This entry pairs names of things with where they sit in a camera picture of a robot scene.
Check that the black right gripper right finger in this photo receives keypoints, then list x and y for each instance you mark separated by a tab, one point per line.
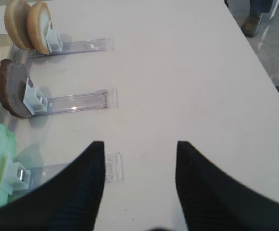
212	200

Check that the brown shoe of person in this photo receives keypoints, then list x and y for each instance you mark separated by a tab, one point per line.
251	26

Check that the far bun half right rack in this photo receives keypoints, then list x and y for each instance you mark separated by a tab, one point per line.
15	19

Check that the clear bun holder rail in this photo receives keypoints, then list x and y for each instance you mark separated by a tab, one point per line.
57	47

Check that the clear patty holder rail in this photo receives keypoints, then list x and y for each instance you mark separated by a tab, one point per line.
39	105

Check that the bun half rack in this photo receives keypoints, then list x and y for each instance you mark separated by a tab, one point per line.
15	19
38	22

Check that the clear lettuce holder rail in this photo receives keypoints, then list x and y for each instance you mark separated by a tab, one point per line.
16	178

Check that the near bun half right rack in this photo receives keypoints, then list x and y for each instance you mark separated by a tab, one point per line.
38	22

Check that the standing brown meat patty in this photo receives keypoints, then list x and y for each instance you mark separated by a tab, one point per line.
13	80

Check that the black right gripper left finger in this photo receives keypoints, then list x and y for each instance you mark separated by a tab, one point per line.
68	202

